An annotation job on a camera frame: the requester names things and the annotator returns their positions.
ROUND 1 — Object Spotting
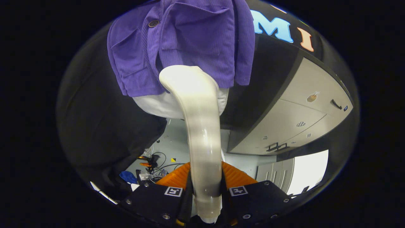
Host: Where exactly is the white shirt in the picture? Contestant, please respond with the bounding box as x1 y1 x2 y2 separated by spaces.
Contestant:
132 88 230 119

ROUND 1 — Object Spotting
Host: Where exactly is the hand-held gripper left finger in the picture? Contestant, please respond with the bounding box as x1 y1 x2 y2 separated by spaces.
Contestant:
121 162 194 228

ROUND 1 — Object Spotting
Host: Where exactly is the black cable bundle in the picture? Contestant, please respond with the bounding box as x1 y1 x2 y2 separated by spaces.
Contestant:
139 151 185 183

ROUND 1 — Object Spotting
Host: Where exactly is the orange black tool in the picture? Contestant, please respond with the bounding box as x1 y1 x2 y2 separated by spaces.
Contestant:
137 155 159 168

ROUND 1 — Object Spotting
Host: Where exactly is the grey cabinet with dark top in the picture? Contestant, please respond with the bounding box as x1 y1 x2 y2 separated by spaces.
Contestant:
226 57 353 155

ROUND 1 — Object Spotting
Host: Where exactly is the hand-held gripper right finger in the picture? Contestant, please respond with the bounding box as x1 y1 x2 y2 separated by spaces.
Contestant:
220 161 294 227

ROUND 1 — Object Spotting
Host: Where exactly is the white garment steamer head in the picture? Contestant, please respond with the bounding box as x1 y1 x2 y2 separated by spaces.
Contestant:
159 65 223 224

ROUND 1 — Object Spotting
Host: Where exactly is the purple corduroy jacket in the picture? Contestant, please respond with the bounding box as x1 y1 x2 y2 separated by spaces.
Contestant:
107 0 255 97

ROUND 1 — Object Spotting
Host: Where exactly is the blue cloth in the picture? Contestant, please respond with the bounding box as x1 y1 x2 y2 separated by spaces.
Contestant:
120 171 138 184

